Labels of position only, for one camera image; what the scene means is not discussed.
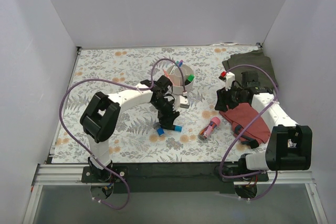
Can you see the floral patterned mat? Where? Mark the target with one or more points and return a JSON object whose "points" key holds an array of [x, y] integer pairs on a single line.
{"points": [[135, 140]]}

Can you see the white round compartment organizer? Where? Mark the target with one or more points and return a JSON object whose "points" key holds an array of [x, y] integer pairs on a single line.
{"points": [[178, 81]]}

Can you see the blue and grey cap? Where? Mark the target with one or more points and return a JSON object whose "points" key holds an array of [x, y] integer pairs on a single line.
{"points": [[158, 128]]}

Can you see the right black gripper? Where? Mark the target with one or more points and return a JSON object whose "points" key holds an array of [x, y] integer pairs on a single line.
{"points": [[221, 99]]}

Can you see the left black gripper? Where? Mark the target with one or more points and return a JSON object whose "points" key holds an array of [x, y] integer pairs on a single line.
{"points": [[168, 115]]}

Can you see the blue-capped black highlighter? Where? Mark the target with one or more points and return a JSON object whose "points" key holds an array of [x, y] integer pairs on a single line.
{"points": [[178, 128]]}

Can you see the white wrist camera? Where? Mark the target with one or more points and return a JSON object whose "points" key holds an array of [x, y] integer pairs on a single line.
{"points": [[228, 78], [182, 101]]}

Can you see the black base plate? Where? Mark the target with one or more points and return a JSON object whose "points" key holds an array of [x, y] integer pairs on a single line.
{"points": [[179, 177]]}

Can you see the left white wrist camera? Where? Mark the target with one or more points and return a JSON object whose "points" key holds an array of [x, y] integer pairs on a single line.
{"points": [[182, 101]]}

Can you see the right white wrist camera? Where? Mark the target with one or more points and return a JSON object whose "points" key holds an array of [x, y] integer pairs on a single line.
{"points": [[228, 78]]}

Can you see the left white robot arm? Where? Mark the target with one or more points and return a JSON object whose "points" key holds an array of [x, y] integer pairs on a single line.
{"points": [[100, 118]]}

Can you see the red cloth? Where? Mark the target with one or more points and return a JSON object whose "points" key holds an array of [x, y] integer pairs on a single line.
{"points": [[239, 117]]}

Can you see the green-capped black highlighter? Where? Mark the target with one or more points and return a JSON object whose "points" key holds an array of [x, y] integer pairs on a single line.
{"points": [[189, 79]]}

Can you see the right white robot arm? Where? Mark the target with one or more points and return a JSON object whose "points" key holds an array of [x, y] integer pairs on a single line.
{"points": [[290, 144]]}

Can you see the aluminium frame rail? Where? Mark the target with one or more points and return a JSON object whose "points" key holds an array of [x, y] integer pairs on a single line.
{"points": [[171, 193]]}

